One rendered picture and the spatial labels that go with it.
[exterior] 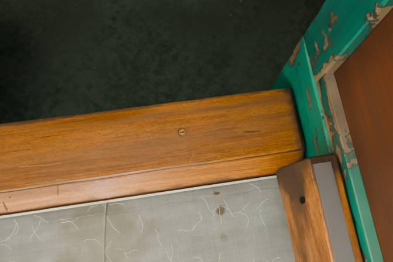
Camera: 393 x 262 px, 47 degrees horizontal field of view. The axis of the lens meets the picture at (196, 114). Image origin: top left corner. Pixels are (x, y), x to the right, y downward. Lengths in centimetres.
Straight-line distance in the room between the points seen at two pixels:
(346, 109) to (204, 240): 25
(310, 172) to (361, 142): 7
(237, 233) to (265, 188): 7
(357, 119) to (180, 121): 23
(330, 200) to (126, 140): 27
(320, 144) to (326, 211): 10
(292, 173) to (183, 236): 17
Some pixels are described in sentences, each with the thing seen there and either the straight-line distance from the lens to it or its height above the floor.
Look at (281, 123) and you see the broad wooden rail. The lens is 64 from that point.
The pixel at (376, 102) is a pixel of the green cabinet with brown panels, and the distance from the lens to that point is 48.
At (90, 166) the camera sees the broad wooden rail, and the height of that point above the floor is 76.
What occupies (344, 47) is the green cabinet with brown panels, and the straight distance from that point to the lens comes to 50.
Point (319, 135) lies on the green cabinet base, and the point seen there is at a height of 81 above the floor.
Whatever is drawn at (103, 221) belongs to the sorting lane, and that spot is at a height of 74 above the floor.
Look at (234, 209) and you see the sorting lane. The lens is 63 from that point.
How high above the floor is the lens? 136
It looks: 72 degrees down
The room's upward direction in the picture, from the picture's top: 12 degrees clockwise
